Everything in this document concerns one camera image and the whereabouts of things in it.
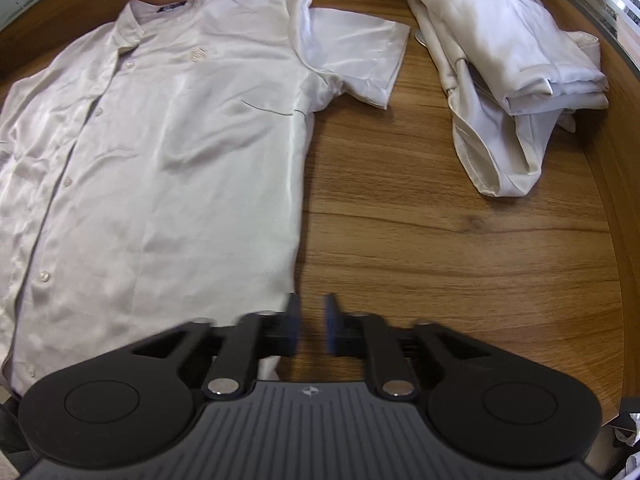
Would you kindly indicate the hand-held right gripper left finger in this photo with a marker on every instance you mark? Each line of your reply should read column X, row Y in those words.
column 295, row 327

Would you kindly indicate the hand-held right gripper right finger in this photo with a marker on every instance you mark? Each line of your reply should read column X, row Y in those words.
column 330, row 327

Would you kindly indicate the white satin shirt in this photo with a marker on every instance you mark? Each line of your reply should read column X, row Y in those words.
column 175, row 170

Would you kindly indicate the crumpled white plastic bag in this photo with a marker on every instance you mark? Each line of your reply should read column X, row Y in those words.
column 627, row 440

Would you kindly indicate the folded white garment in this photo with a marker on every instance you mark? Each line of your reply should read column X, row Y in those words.
column 500, row 35

